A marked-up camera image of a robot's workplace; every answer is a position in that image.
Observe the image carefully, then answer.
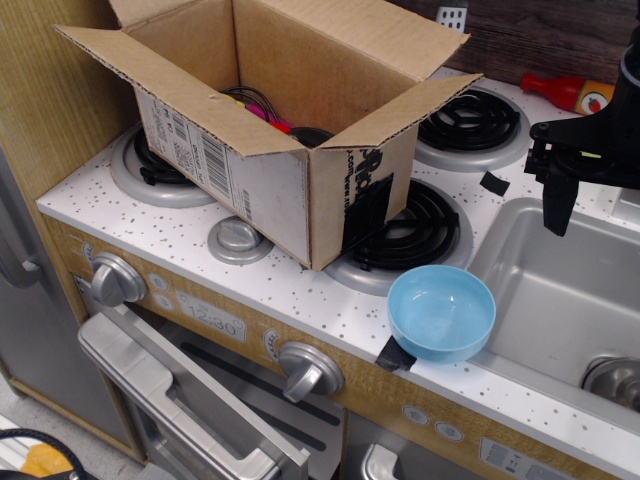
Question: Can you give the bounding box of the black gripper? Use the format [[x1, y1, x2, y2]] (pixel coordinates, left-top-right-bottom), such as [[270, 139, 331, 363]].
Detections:
[[524, 110, 639, 237]]

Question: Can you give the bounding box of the light blue plastic bowl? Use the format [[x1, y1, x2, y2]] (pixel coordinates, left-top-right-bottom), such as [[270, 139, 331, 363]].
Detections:
[[387, 265, 496, 364]]

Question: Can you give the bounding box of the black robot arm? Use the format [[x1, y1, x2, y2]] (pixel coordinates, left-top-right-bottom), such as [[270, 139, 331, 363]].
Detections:
[[524, 29, 639, 236]]

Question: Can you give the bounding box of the black tape under bowl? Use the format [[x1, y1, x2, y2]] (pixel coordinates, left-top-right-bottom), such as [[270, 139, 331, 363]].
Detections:
[[375, 336, 416, 372]]

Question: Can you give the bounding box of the black tape near sink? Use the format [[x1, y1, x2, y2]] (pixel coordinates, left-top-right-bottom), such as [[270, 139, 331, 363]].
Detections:
[[480, 171, 511, 197]]

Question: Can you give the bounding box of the red toy ketchup bottle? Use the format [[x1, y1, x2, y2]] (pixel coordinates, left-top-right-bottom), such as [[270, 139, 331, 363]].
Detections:
[[520, 73, 615, 115]]

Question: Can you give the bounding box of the back right black burner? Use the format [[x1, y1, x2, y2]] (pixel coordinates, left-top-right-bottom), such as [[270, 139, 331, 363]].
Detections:
[[415, 87, 530, 173]]

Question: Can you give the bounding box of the black burner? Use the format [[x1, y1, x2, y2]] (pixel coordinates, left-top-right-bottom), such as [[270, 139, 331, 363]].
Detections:
[[111, 124, 216, 209], [324, 179, 473, 297], [415, 87, 530, 173]]

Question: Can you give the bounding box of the grey toy sink basin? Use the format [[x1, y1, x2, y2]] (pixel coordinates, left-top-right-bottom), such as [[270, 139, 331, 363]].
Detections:
[[470, 198, 639, 433]]

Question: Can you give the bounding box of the front right black burner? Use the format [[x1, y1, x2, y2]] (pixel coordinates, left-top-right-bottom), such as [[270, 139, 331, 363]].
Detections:
[[324, 179, 473, 297]]

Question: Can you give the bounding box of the grey sink drain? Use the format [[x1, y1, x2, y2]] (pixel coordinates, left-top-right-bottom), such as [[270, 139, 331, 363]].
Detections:
[[582, 357, 639, 412]]

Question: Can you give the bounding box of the dark round item in box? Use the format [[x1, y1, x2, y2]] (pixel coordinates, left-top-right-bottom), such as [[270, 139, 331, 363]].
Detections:
[[288, 127, 333, 149]]

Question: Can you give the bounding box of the open cardboard box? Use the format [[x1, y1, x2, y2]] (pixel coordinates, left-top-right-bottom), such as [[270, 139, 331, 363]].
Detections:
[[58, 1, 473, 270]]

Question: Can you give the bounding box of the right grey stove knob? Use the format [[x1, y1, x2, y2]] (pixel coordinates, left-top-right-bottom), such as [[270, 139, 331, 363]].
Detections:
[[278, 341, 345, 403]]

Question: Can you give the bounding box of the grey stove knob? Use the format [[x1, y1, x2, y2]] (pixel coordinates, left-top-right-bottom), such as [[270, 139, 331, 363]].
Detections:
[[91, 252, 148, 308], [278, 341, 345, 403]]

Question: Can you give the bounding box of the small grey round burner cap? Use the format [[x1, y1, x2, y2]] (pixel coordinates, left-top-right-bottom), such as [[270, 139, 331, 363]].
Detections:
[[207, 216, 274, 265]]

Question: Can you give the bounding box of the toy clock display panel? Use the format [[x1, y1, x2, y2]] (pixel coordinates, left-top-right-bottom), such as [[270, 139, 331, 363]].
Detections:
[[175, 290, 247, 343]]

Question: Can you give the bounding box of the left black burner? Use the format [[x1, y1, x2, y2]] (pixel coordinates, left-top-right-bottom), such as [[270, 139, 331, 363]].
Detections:
[[111, 124, 216, 209]]

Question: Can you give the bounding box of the grey oven door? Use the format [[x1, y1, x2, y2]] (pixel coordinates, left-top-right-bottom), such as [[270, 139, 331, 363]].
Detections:
[[77, 304, 346, 480]]

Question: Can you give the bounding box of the left grey stove knob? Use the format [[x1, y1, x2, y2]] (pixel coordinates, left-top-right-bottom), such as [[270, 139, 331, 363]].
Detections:
[[91, 252, 148, 308]]

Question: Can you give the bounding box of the grey fridge door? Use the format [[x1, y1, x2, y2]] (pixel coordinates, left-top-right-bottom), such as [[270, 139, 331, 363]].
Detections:
[[1, 160, 134, 449]]

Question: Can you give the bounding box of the orange object on floor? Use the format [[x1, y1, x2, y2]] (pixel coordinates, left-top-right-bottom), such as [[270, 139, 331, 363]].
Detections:
[[19, 443, 73, 478]]

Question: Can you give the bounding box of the grey spatula on wall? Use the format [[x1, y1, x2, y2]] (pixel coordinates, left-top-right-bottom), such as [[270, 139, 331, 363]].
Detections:
[[435, 0, 468, 33]]

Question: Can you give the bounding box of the grey lower cabinet handle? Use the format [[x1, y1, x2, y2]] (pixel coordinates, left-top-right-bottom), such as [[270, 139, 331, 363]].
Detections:
[[360, 444, 398, 480]]

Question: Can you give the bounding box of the whisk with coloured handle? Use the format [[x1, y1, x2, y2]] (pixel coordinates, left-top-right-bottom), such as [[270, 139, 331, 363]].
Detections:
[[222, 86, 292, 134]]

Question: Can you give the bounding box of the grey oven door handle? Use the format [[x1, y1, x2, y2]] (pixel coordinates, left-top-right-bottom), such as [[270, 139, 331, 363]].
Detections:
[[78, 311, 310, 479]]

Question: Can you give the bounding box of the black cable on floor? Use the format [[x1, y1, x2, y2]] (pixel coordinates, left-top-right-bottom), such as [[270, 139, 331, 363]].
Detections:
[[0, 428, 87, 480]]

